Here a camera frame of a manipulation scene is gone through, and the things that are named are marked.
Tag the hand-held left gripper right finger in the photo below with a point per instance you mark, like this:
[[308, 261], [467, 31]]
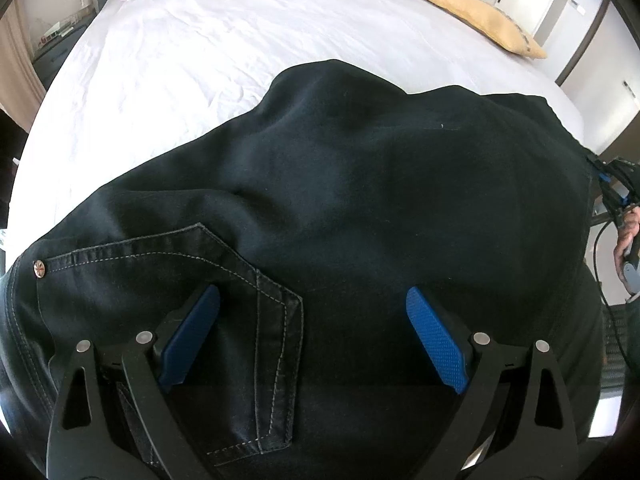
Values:
[[435, 340]]

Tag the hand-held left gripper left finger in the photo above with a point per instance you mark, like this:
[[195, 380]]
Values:
[[192, 332]]

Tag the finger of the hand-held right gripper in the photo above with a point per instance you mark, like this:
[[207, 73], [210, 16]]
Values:
[[602, 177]]

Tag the black pants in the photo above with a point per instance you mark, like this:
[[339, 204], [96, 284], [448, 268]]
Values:
[[350, 185]]

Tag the person's right hand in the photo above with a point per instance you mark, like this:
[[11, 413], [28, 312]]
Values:
[[627, 237]]

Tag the white wardrobe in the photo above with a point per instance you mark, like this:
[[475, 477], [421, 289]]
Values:
[[560, 0]]

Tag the yellow pillow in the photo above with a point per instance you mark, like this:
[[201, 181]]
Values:
[[485, 20]]

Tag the bed with white sheet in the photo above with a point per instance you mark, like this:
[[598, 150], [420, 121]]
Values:
[[200, 60]]

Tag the grey nightstand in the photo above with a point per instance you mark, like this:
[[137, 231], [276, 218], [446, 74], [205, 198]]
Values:
[[60, 57]]

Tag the beige curtain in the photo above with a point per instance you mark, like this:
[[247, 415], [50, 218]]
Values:
[[20, 70]]

